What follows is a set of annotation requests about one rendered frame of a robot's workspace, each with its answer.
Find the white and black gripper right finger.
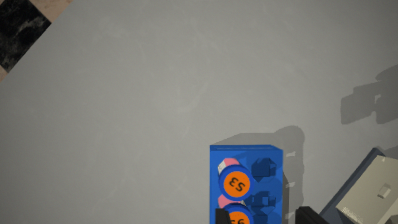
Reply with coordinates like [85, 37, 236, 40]
[295, 206, 329, 224]

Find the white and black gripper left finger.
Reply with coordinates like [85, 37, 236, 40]
[215, 208, 232, 224]

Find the blue tube rack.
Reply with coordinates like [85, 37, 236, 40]
[210, 145, 283, 224]

